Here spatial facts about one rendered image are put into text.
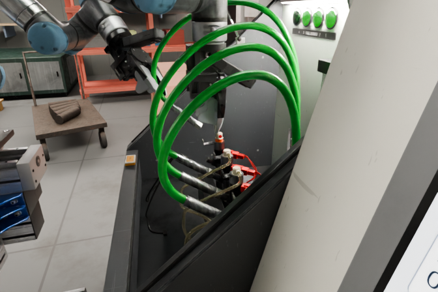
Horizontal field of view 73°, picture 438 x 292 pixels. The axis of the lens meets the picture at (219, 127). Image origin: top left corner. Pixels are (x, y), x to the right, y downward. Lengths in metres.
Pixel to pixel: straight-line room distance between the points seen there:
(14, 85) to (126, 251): 5.41
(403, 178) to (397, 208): 0.02
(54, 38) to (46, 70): 4.95
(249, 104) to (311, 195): 0.74
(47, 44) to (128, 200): 0.42
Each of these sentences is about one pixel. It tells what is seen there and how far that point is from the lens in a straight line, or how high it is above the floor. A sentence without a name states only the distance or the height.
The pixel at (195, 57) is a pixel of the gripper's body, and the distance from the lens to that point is 0.64.
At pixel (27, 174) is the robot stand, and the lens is 1.02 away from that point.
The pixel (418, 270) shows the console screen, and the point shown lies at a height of 1.24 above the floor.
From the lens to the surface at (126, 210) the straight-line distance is 0.77.
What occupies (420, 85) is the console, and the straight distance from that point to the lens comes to 0.27.
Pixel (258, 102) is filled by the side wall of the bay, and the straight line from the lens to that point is 1.07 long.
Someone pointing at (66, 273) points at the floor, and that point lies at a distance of 2.07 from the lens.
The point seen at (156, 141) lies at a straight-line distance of 0.53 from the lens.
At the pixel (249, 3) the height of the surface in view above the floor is 1.41.
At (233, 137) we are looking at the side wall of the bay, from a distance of 1.09.
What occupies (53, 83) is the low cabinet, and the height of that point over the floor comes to 0.26.
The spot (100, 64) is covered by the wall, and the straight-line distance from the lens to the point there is 7.51.
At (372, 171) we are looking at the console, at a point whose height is 1.27.
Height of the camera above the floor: 1.40
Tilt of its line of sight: 22 degrees down
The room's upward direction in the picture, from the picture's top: straight up
